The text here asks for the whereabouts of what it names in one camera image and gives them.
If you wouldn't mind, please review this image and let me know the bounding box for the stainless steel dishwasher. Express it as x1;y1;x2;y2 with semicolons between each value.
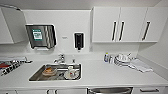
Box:
87;86;134;94

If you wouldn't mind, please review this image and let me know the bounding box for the small chrome sink knob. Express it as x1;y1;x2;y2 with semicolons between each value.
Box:
71;58;77;65

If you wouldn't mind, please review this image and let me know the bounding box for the chrome sink faucet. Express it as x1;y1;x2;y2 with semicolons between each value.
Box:
53;53;67;65

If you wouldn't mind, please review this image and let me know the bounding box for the white upper cabinet door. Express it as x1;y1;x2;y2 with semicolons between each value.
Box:
92;7;121;43
117;7;148;43
138;7;168;43

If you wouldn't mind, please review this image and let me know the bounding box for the white cabinet door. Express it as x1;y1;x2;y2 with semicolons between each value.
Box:
54;88;88;94
138;7;168;43
92;7;121;43
14;89;55;94
117;7;148;43

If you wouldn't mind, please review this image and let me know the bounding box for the white mug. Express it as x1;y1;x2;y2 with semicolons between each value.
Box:
64;65;77;80

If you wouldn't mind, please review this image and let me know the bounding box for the small clear bottle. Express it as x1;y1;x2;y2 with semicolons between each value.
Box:
109;54;115;65

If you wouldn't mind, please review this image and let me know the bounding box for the stainless steel sink basin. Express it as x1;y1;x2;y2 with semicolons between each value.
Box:
28;63;83;83

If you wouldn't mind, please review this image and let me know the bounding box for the steel paper towel dispenser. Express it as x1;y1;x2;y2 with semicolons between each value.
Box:
24;23;58;51

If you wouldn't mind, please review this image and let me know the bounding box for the white cup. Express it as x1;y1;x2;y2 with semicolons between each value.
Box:
117;52;133;63

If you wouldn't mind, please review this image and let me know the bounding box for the orange bowl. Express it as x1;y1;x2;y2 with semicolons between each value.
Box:
42;66;56;76

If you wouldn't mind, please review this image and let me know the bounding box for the white lower cabinet door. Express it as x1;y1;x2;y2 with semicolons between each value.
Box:
14;89;55;94
54;88;88;94

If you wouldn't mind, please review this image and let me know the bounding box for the white grey clutter pile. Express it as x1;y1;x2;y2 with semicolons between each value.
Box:
9;55;34;67

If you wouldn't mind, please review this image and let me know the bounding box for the red black printed packet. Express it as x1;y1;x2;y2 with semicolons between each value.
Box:
0;59;22;76

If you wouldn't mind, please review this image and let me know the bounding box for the white drawer front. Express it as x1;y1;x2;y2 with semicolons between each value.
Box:
133;87;168;94

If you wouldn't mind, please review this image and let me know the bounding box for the black wall soap dispenser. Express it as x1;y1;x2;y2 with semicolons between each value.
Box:
73;31;85;51

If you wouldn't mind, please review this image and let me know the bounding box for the dark bar cabinet handle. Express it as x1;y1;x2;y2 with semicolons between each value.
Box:
118;21;125;42
141;21;151;42
110;21;118;42

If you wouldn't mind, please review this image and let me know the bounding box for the white corner wall cabinet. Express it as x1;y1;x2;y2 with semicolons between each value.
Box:
0;7;28;45

